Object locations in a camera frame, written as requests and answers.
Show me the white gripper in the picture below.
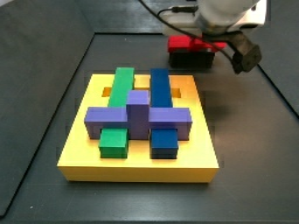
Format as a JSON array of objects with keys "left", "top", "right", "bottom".
[{"left": 160, "top": 0, "right": 266, "bottom": 36}]

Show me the red cross-shaped block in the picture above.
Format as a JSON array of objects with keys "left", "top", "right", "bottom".
[{"left": 166, "top": 35, "right": 226, "bottom": 53}]

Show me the yellow base board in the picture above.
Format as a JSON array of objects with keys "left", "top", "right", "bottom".
[{"left": 57, "top": 74, "right": 218, "bottom": 183}]

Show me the black block holder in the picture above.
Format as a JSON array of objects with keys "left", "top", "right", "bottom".
[{"left": 169, "top": 52, "right": 214, "bottom": 69}]

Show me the purple cross-shaped block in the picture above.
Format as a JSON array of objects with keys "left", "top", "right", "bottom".
[{"left": 84, "top": 90, "right": 192, "bottom": 141}]

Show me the blue long bar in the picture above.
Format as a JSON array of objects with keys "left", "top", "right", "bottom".
[{"left": 149, "top": 68, "right": 178, "bottom": 159}]

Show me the green long bar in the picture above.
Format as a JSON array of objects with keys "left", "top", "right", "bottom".
[{"left": 97, "top": 67, "right": 134, "bottom": 158}]

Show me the black cable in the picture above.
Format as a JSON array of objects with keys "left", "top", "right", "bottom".
[{"left": 137, "top": 0, "right": 238, "bottom": 66}]

